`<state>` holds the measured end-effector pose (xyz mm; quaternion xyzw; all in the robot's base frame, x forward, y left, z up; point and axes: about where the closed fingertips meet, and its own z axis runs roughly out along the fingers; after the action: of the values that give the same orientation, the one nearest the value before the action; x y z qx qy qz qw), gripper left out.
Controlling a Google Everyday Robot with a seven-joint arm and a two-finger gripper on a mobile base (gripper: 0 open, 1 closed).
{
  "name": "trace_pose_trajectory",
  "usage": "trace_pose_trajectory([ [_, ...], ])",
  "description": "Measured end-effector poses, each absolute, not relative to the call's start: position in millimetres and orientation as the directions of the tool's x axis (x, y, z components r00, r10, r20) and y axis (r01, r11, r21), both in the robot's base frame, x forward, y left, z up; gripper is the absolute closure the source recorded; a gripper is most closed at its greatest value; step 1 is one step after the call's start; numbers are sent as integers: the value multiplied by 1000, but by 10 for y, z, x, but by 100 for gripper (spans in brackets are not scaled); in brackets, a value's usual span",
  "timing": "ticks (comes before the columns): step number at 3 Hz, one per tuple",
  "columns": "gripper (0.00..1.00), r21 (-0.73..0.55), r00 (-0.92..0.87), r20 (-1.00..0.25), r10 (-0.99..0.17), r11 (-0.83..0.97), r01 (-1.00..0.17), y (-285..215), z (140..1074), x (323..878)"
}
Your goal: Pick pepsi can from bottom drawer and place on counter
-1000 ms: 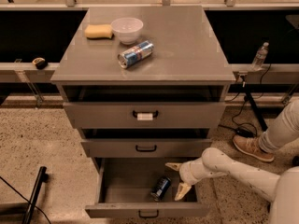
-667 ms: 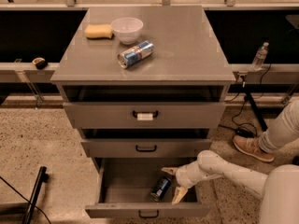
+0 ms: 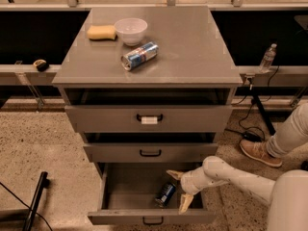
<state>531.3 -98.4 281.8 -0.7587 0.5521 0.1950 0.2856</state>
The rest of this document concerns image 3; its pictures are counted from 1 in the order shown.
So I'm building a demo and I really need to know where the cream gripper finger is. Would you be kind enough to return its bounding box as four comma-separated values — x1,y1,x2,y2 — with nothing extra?
179,193,193,214
167,169,183,181

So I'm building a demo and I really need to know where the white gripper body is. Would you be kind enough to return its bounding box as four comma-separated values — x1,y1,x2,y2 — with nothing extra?
180,167,212,195

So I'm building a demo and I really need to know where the blue pepsi can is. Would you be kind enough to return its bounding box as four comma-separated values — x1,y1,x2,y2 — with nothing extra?
155,182,176,208

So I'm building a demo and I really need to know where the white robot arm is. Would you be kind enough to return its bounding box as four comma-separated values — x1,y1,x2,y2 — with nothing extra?
167,156,308,231

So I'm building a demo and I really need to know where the bottom grey drawer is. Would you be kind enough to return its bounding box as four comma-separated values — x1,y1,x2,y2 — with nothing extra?
88,163,216,225

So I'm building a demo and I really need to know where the grey drawer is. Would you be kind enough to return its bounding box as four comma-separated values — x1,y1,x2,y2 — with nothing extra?
84,143,218,163
88,163,216,225
65,105,232,133

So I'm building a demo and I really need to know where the top grey drawer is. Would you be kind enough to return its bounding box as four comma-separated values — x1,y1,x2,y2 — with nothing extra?
65,105,232,133

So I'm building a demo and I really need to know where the middle grey drawer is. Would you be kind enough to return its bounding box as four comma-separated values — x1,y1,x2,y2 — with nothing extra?
84,143,218,163

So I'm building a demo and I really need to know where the grey drawer cabinet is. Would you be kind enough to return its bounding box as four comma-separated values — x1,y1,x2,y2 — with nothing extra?
52,5,244,226

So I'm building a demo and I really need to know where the red bull can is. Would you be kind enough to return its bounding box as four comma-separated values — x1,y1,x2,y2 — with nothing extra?
121,41,159,71

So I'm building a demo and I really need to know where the brown shoe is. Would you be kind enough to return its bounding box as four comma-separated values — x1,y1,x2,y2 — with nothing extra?
240,140,282,167

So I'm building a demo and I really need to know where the black tripod leg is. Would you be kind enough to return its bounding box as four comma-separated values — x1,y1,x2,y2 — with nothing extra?
250,88,275,135

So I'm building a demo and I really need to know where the person leg in light trousers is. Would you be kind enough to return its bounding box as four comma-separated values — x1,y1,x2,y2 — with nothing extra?
266,103,308,158

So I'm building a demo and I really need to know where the black stand leg left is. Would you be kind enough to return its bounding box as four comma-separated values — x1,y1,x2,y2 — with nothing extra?
22,171,49,231

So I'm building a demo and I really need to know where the clear water bottle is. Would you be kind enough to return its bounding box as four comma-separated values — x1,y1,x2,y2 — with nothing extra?
259,43,277,73

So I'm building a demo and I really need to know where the white bowl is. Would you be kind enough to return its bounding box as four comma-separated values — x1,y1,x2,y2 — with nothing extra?
115,18,147,46

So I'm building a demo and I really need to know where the yellow sponge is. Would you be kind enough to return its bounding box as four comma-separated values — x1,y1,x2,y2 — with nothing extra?
87,25,116,40

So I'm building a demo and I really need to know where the black yellow tape measure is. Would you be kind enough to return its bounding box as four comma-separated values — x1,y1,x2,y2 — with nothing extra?
33,59,49,72

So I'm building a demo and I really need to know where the black power adapter with cable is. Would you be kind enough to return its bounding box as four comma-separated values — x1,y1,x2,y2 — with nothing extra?
226,77,266,142

